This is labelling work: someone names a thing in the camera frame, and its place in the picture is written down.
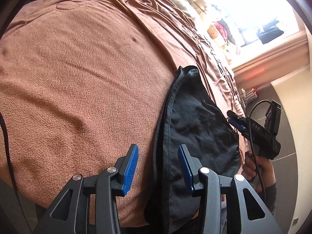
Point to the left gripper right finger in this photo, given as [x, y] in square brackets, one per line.
[204, 183]

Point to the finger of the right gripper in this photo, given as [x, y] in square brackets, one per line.
[236, 124]
[232, 115]

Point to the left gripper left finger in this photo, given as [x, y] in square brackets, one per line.
[114, 182]

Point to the black shorts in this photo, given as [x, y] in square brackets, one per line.
[188, 117]

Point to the white nightstand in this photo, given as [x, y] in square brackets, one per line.
[247, 96]

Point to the red cloth on sill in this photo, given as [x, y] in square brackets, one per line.
[221, 30]

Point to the right brown curtain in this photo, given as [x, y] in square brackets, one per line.
[277, 60]

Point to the brown bed blanket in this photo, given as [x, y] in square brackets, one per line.
[82, 80]

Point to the window with black frame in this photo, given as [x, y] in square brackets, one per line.
[253, 25]

